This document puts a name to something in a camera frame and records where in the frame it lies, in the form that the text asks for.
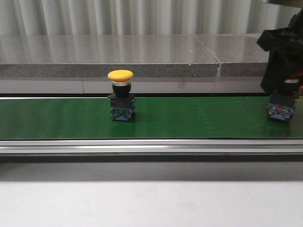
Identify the grey stone countertop slab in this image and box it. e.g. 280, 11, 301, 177
0, 34, 268, 79

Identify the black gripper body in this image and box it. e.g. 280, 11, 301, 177
256, 9, 303, 71

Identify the aluminium conveyor frame rail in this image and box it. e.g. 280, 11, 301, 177
0, 139, 303, 156

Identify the yellow mushroom push button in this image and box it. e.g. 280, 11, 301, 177
108, 70, 136, 122

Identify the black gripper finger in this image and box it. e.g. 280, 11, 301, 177
260, 48, 303, 94

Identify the red mushroom push button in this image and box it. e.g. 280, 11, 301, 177
267, 78, 303, 122

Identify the white pleated curtain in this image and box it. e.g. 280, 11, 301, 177
0, 0, 298, 35

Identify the green conveyor belt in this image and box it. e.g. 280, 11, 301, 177
0, 96, 303, 140

